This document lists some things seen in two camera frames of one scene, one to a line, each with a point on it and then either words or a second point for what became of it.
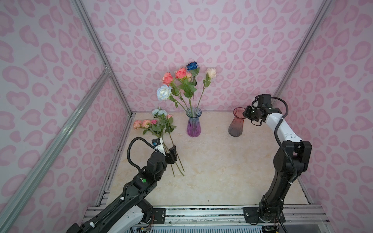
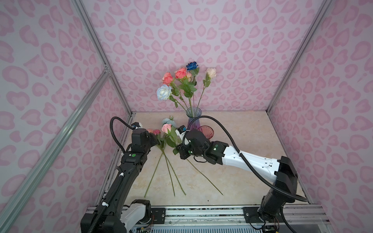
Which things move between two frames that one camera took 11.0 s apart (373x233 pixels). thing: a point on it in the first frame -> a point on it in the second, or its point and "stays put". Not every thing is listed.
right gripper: [247, 114] -> [181, 149]
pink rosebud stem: [169, 127] -> [197, 169]
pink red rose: [187, 86] stays put
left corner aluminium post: [100, 48] stays put
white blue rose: [163, 93] stays put
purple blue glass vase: [194, 127] stays put
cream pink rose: [211, 73] stays put
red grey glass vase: [236, 127] -> [207, 131]
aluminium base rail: [293, 215] stays put
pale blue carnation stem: [164, 127] -> [170, 120]
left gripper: [171, 156] -> [150, 137]
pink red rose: [167, 79] stays put
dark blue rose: [192, 67] stays put
